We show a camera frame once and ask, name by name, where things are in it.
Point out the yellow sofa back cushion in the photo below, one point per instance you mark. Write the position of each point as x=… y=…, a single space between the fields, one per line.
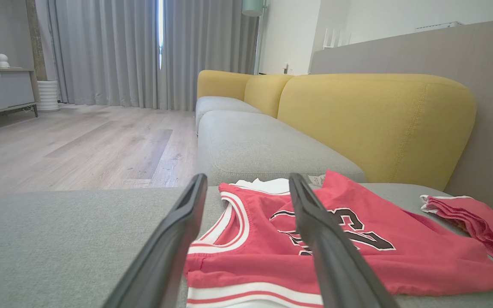
x=379 y=128
x=223 y=84
x=268 y=94

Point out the small white figurine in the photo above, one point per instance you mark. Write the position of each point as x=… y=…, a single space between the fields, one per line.
x=2 y=60

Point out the grey sofa seat cushion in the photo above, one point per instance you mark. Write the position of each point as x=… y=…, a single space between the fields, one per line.
x=221 y=105
x=263 y=149

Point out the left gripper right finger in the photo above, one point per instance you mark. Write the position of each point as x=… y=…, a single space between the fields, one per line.
x=336 y=273

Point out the pale green floor lamp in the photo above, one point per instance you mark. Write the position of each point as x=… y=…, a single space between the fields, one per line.
x=253 y=7

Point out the white wall socket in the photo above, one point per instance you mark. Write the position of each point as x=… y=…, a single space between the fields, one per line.
x=287 y=68

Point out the red basketball jersey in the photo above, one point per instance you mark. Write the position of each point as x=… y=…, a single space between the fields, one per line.
x=405 y=265

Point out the grey pleated curtain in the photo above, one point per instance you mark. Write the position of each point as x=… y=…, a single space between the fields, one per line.
x=101 y=51
x=208 y=42

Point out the grey sideboard cabinet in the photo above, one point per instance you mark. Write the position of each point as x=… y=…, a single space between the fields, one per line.
x=2 y=90

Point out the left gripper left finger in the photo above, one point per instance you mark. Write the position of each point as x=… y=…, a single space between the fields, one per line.
x=161 y=269

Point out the red shorts white trim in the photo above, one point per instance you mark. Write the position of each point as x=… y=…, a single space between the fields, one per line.
x=482 y=226

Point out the white ribbed vase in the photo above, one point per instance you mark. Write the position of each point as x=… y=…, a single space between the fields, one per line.
x=49 y=96

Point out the white slatted rack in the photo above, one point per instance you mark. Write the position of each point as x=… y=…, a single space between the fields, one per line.
x=327 y=38

